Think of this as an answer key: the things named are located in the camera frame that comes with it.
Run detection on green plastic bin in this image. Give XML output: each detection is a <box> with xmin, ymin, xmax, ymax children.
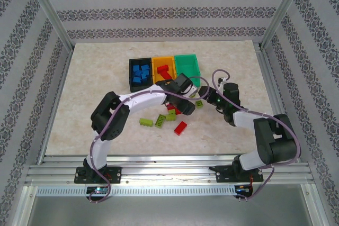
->
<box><xmin>173</xmin><ymin>53</ymin><xmax>202</xmax><ymax>89</ymax></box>

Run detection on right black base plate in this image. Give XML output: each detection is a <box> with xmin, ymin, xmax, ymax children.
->
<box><xmin>215</xmin><ymin>165</ymin><xmax>263</xmax><ymax>184</ymax></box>

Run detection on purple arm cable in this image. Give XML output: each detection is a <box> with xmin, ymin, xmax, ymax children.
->
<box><xmin>212</xmin><ymin>69</ymin><xmax>302</xmax><ymax>203</ymax></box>
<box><xmin>88</xmin><ymin>76</ymin><xmax>211</xmax><ymax>205</ymax></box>

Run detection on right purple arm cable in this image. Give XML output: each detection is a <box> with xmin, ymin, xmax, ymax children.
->
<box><xmin>212</xmin><ymin>69</ymin><xmax>302</xmax><ymax>203</ymax></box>

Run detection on left green circuit board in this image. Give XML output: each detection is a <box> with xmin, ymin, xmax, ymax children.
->
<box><xmin>86</xmin><ymin>186</ymin><xmax>111</xmax><ymax>195</ymax></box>

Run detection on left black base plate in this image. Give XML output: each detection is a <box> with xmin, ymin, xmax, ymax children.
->
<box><xmin>74</xmin><ymin>167</ymin><xmax>122</xmax><ymax>184</ymax></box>

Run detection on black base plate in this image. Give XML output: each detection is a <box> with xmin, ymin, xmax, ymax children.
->
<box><xmin>74</xmin><ymin>167</ymin><xmax>122</xmax><ymax>184</ymax></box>
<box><xmin>215</xmin><ymin>165</ymin><xmax>263</xmax><ymax>184</ymax></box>

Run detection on right aluminium side rail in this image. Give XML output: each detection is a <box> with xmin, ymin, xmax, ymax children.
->
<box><xmin>258</xmin><ymin>42</ymin><xmax>301</xmax><ymax>162</ymax></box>

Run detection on right aluminium frame post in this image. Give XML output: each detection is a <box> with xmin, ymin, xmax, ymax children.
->
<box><xmin>259</xmin><ymin>0</ymin><xmax>310</xmax><ymax>51</ymax></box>

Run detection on aluminium front mounting rail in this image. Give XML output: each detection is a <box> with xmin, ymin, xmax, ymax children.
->
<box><xmin>25</xmin><ymin>153</ymin><xmax>315</xmax><ymax>186</ymax></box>

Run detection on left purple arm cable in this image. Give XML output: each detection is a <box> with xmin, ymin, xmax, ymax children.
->
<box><xmin>88</xmin><ymin>76</ymin><xmax>211</xmax><ymax>205</ymax></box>

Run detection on yellow plastic bin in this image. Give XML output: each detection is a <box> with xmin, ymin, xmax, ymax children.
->
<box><xmin>151</xmin><ymin>56</ymin><xmax>178</xmax><ymax>84</ymax></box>

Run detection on flat lime green lego plate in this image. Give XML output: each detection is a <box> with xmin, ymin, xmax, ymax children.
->
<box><xmin>155</xmin><ymin>114</ymin><xmax>167</xmax><ymax>129</ymax></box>

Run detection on aluminium frame post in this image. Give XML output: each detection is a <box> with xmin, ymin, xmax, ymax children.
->
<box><xmin>259</xmin><ymin>0</ymin><xmax>310</xmax><ymax>51</ymax></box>
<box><xmin>21</xmin><ymin>0</ymin><xmax>75</xmax><ymax>52</ymax></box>

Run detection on aluminium side rail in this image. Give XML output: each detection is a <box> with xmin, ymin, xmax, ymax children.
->
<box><xmin>37</xmin><ymin>47</ymin><xmax>75</xmax><ymax>165</ymax></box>
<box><xmin>258</xmin><ymin>42</ymin><xmax>301</xmax><ymax>162</ymax></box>

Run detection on left aluminium frame post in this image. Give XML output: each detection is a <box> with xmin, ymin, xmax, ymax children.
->
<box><xmin>21</xmin><ymin>0</ymin><xmax>75</xmax><ymax>52</ymax></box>

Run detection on black plastic bin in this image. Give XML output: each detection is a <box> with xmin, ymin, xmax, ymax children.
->
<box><xmin>129</xmin><ymin>57</ymin><xmax>155</xmax><ymax>92</ymax></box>

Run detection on left aluminium side rail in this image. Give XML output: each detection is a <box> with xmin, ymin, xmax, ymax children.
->
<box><xmin>37</xmin><ymin>47</ymin><xmax>75</xmax><ymax>165</ymax></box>

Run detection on slotted grey cable duct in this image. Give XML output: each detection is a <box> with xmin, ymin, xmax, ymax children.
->
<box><xmin>35</xmin><ymin>185</ymin><xmax>236</xmax><ymax>197</ymax></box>

